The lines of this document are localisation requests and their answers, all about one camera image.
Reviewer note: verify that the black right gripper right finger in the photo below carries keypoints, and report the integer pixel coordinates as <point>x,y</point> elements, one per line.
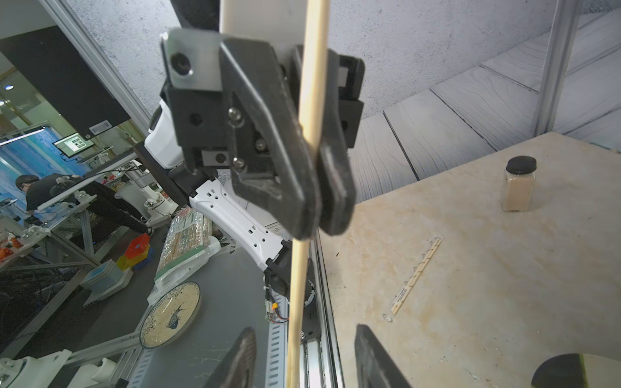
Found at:
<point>375,368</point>

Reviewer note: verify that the chopsticks pair one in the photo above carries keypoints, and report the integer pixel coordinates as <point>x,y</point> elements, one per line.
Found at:
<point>425,258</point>

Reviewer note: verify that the chopsticks pair two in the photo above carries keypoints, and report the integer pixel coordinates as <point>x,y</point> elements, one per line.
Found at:
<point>311,107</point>

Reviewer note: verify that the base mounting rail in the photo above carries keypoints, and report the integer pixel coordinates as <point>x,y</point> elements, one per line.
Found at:
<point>320,362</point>

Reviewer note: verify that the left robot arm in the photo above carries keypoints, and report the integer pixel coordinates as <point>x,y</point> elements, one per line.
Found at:
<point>211,191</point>

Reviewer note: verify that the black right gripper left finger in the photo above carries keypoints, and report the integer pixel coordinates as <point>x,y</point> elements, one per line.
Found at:
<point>237,368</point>

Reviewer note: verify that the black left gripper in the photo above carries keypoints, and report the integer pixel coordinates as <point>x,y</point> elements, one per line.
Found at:
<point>234,103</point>

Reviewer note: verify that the metal corner post left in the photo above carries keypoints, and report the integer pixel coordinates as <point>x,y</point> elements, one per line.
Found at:
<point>563,32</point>

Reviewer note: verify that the toothpick jar black lid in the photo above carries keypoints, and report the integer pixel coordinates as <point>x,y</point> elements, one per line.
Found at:
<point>519,184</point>

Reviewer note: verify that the round wall clock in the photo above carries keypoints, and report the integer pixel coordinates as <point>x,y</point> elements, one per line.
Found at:
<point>171,316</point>

